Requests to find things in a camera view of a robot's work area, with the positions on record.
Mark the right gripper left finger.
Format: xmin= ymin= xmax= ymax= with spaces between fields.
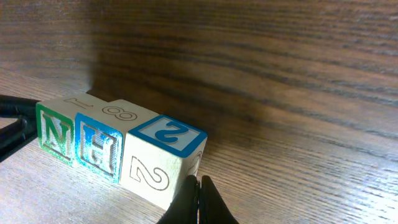
xmin=1 ymin=95 xmax=39 ymax=162

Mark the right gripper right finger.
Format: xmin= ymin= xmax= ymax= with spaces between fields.
xmin=157 ymin=175 xmax=238 ymax=224

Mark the number 2 wooden block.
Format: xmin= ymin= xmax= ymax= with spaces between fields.
xmin=120 ymin=115 xmax=208 ymax=210

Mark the blue H wooden block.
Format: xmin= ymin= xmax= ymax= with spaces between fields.
xmin=75 ymin=100 xmax=158 ymax=184

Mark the green N wooden block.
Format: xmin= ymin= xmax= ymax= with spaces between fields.
xmin=35 ymin=93 xmax=106 ymax=167

